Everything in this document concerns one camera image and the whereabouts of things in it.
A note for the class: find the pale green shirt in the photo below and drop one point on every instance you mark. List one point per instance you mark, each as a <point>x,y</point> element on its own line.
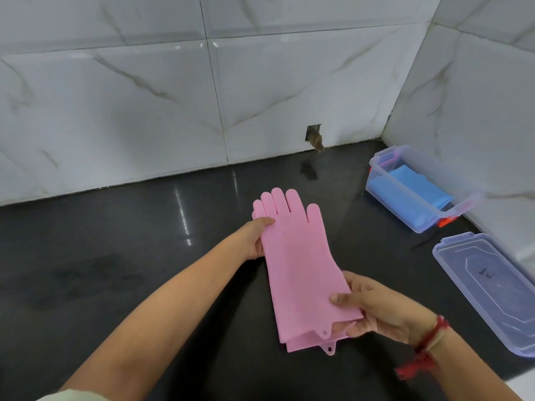
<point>71,398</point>

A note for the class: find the clear plastic box lid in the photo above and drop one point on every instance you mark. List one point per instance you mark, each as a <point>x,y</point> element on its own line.
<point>485,288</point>

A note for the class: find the clear plastic storage box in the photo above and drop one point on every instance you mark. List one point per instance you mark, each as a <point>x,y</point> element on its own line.
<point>418,160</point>

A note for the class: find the person's right hand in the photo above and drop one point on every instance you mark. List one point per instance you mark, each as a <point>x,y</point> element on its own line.
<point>388,313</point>

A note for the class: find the person's left forearm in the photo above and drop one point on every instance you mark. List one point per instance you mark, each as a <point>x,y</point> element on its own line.
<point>167,321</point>

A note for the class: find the pink silicone glove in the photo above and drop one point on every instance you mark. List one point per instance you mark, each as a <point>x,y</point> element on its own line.
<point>305,342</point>
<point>301,267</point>

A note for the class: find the person's left hand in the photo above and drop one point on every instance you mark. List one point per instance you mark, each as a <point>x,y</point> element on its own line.
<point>253,240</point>

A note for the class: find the brown pipe stub in wall hole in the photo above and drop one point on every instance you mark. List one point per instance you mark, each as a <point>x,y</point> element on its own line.
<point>315,138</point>

